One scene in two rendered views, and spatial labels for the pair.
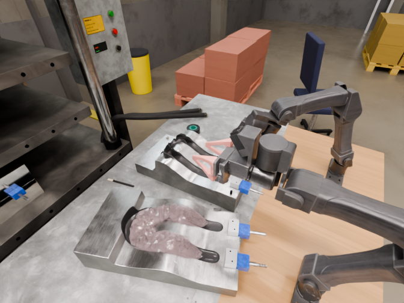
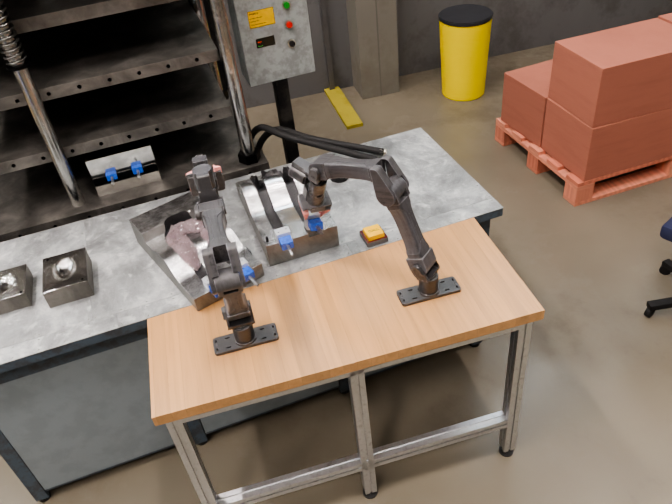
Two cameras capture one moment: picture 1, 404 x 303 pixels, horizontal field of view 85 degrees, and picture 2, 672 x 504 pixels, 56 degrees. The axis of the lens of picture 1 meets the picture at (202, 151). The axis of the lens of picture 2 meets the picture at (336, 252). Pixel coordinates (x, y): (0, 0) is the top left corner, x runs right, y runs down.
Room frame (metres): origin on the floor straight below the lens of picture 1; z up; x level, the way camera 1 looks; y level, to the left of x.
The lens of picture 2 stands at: (-0.45, -1.54, 2.22)
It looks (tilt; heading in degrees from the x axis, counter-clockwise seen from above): 39 degrees down; 47
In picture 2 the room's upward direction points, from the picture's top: 7 degrees counter-clockwise
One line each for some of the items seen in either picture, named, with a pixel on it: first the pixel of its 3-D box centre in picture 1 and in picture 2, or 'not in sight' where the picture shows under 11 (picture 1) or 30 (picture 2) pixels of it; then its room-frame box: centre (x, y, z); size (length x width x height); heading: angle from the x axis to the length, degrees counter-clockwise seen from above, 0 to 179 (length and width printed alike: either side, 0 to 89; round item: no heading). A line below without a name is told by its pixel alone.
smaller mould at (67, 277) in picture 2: not in sight; (68, 276); (0.03, 0.38, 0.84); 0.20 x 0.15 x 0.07; 63
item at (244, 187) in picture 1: (247, 188); (287, 244); (0.58, -0.18, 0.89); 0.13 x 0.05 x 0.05; 62
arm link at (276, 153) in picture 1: (282, 169); (205, 191); (0.33, -0.17, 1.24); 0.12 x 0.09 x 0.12; 58
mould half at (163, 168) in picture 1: (195, 162); (282, 203); (0.76, 0.03, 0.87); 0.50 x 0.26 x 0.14; 63
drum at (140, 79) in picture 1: (139, 71); (464, 54); (3.37, 0.97, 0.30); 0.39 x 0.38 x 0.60; 58
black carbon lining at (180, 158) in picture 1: (196, 156); (279, 195); (0.74, 0.02, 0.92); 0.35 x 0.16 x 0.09; 63
